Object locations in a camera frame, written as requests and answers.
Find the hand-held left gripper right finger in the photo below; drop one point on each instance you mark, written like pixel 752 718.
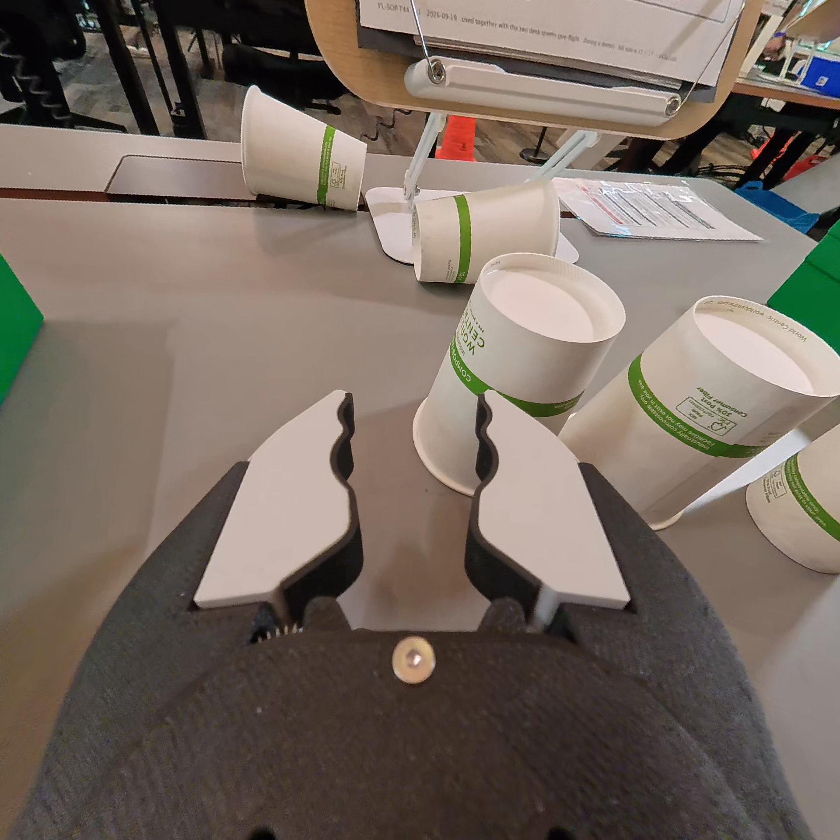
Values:
pixel 551 525

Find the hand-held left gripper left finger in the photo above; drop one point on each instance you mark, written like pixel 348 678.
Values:
pixel 282 518

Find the white paper cup green band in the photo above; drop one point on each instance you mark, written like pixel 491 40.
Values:
pixel 800 531
pixel 512 223
pixel 282 157
pixel 525 354
pixel 656 446

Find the green plastic bin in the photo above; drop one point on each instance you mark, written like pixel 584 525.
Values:
pixel 16 328
pixel 814 289

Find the laminated paper sheet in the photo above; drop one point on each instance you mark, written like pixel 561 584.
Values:
pixel 656 210

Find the orange traffic cone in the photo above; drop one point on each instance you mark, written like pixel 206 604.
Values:
pixel 457 141

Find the wooden document stand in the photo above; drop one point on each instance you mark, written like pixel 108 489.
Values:
pixel 341 59

